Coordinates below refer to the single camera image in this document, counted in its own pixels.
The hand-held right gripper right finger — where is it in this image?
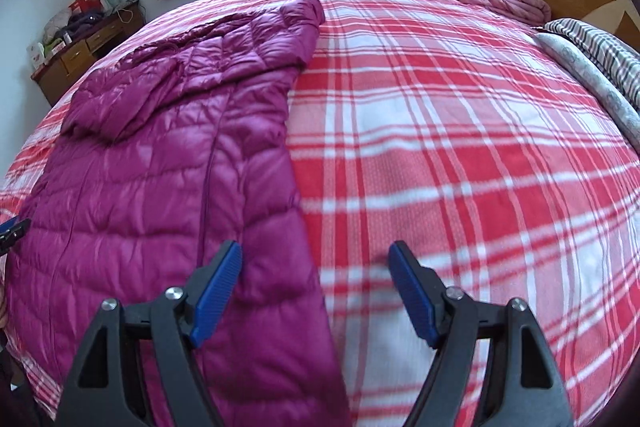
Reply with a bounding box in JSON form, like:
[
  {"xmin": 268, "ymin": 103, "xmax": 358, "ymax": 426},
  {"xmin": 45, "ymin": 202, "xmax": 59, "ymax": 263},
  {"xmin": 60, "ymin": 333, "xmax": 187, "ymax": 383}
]
[{"xmin": 388, "ymin": 241, "xmax": 576, "ymax": 427}]

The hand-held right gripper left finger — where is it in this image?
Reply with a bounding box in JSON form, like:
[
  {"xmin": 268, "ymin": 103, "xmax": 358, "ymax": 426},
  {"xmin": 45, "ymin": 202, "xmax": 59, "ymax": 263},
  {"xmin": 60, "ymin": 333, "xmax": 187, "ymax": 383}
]
[{"xmin": 55, "ymin": 239, "xmax": 244, "ymax": 427}]

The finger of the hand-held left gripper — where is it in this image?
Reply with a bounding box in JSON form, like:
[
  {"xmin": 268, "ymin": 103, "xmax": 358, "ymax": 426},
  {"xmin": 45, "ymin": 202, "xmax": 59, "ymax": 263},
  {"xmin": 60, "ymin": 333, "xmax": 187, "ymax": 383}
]
[{"xmin": 0, "ymin": 217, "xmax": 32, "ymax": 258}]

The purple puffer jacket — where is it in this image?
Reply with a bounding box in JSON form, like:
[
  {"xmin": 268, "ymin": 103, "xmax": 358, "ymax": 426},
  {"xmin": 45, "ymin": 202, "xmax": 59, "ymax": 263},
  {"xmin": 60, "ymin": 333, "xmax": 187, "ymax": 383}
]
[{"xmin": 5, "ymin": 0, "xmax": 351, "ymax": 427}]

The dark clothes pile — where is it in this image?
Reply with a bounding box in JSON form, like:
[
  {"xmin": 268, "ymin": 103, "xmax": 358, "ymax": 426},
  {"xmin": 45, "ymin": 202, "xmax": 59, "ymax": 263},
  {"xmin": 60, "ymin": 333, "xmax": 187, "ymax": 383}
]
[{"xmin": 65, "ymin": 11, "xmax": 106, "ymax": 38}]

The red plaid bed sheet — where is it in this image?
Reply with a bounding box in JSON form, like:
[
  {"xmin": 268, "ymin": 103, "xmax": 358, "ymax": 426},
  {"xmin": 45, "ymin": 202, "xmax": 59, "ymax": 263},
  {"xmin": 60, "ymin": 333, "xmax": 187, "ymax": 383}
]
[{"xmin": 0, "ymin": 0, "xmax": 640, "ymax": 427}]

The white printed carton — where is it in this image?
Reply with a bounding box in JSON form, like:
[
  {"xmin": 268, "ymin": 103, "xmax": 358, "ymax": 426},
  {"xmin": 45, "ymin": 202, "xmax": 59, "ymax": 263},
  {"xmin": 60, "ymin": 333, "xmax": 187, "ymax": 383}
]
[{"xmin": 27, "ymin": 41, "xmax": 51, "ymax": 72}]

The brown wooden desk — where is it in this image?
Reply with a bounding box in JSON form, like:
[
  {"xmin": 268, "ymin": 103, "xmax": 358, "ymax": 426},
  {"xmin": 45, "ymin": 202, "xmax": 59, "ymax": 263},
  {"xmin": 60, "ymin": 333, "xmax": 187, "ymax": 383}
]
[{"xmin": 31, "ymin": 0, "xmax": 146, "ymax": 106}]

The white plastic bag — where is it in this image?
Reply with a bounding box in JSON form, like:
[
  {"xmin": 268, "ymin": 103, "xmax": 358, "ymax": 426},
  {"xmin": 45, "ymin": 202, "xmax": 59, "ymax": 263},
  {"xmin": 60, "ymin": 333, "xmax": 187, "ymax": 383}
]
[{"xmin": 42, "ymin": 9, "xmax": 71, "ymax": 38}]

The grey floral pillow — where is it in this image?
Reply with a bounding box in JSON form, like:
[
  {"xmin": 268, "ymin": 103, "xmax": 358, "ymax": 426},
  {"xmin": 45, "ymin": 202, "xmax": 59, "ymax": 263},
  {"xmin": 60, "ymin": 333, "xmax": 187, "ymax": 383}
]
[{"xmin": 535, "ymin": 32, "xmax": 640, "ymax": 148}]

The striped pillow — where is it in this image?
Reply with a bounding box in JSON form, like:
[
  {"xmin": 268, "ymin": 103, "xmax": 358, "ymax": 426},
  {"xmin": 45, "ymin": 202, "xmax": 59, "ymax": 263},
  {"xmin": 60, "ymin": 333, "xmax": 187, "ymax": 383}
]
[{"xmin": 544, "ymin": 18, "xmax": 640, "ymax": 108}]

